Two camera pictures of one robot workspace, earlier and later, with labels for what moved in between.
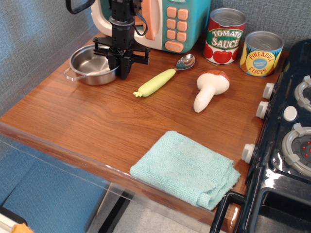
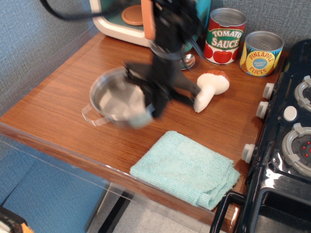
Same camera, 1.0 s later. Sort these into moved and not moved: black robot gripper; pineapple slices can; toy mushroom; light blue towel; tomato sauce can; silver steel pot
Moved: silver steel pot; black robot gripper
Not moved: tomato sauce can; pineapple slices can; light blue towel; toy mushroom
